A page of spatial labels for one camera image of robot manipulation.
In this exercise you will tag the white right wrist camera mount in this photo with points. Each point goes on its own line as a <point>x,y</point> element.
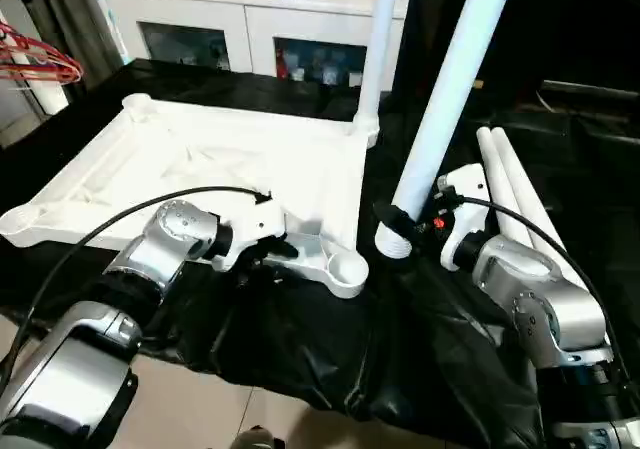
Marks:
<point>467,189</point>

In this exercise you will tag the grey curtain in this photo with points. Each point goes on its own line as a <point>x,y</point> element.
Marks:
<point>80,19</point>

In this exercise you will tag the red clothes hangers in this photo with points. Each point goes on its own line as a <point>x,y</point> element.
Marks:
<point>45,66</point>

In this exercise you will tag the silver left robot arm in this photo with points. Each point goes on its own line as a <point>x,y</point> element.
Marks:
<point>170,249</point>

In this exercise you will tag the grey robot foot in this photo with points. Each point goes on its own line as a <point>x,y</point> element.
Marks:
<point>260,439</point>

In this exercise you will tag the black cabinet with gold label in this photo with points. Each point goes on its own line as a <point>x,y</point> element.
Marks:
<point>550,19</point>

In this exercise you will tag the white post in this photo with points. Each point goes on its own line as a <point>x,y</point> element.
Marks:
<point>47,96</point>

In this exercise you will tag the white plastic table leg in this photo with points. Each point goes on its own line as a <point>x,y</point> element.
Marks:
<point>382,44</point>
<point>450,94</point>
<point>520,169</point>
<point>495,169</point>

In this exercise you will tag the black flat bar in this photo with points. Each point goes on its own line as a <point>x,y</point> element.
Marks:
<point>590,88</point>

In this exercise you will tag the white plastic table top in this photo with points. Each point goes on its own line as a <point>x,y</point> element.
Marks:
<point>175,159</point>

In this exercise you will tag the black shiny mat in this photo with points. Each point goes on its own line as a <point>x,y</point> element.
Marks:
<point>325,344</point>

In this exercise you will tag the white cabinet with glass doors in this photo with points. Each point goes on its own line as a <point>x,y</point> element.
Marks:
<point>225,4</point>

